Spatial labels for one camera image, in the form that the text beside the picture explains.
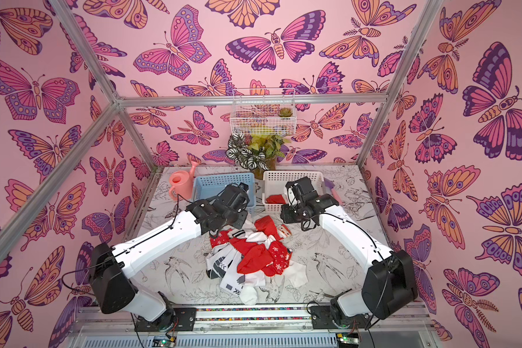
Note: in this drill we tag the white sock chevron pattern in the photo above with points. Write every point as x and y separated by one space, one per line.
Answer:
222 263

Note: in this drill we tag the red snowflake sock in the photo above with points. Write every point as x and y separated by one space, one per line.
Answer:
222 239

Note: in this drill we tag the plain red sock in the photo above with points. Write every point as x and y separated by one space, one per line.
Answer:
256 257

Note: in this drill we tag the light blue plastic basket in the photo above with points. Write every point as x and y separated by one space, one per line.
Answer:
209 185

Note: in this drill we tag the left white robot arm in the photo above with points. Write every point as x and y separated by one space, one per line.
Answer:
112 268

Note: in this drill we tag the white sock black stripes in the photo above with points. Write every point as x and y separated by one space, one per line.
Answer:
252 237

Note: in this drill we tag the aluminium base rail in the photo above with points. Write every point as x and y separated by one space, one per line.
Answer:
283 325

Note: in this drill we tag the white wire wall basket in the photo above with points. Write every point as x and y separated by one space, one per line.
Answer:
255 111

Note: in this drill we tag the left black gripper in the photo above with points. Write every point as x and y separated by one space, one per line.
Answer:
243 217

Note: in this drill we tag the plain white sock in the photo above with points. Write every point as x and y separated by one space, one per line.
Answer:
259 288

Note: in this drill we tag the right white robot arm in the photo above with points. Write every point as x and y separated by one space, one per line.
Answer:
390 281

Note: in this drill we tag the pink watering can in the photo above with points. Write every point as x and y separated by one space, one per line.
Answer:
182 183

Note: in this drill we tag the small succulent in basket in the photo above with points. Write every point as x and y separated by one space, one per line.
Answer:
285 112

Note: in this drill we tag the potted green leafy plant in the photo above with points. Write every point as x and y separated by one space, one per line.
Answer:
255 153

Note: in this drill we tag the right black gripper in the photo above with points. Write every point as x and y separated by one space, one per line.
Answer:
291 213

